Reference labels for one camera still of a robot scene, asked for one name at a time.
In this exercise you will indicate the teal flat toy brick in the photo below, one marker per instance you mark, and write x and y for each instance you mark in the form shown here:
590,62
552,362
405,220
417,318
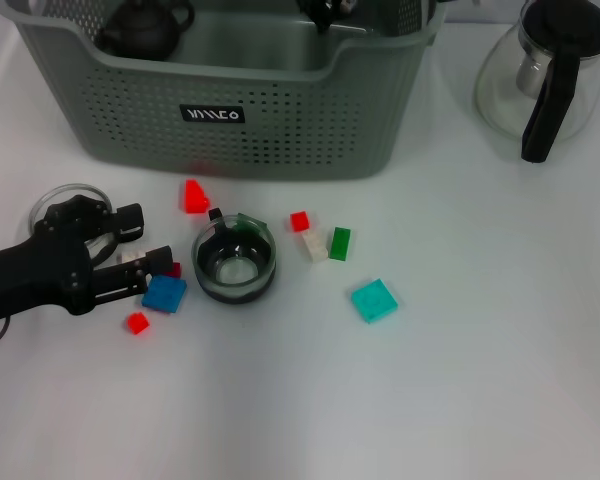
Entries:
375,301

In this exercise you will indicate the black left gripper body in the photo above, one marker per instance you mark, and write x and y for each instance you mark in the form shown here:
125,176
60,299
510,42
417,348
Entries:
40,275

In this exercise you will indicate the dark clay teapot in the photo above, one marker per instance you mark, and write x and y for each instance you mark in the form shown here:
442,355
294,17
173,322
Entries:
140,35

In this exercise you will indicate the small red toy brick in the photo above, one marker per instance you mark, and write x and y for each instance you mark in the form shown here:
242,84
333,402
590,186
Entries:
300,221
138,323

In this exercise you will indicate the dark red toy brick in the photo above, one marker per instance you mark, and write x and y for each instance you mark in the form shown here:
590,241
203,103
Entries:
176,271

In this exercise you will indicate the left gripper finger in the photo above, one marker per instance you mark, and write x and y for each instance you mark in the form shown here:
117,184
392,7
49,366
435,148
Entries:
127,220
130,280

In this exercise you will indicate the red sloped toy brick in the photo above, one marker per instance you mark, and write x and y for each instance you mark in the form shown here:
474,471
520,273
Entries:
195,197

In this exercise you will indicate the blue toy brick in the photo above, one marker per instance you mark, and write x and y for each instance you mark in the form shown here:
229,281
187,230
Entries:
165,296

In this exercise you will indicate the white toy brick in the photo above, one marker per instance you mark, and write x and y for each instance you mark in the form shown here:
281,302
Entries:
315,246
130,258

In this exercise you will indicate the glass teacup black sleeve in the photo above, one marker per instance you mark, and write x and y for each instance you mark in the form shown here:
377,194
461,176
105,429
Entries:
230,295
44,199
320,12

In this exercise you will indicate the green toy brick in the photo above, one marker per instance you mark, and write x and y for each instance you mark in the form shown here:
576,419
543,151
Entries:
247,220
340,243

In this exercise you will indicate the grey perforated storage bin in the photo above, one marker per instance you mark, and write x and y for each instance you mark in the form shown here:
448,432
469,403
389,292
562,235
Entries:
280,140

